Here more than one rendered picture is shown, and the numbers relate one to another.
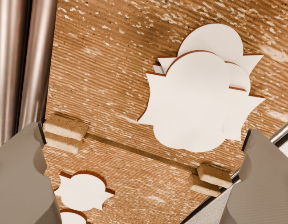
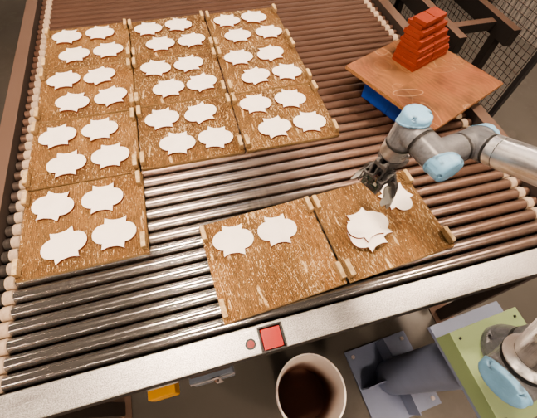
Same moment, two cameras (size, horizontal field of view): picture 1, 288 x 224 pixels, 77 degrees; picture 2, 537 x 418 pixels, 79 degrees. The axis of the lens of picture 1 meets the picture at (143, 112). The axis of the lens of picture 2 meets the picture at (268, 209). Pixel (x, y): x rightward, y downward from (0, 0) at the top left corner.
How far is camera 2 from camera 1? 1.10 m
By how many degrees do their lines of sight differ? 57
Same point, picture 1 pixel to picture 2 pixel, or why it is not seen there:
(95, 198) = (280, 235)
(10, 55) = (319, 181)
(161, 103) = (358, 216)
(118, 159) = (314, 230)
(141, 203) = (294, 263)
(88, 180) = (291, 226)
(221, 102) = (375, 230)
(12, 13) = (334, 178)
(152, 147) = (333, 237)
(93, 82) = (339, 202)
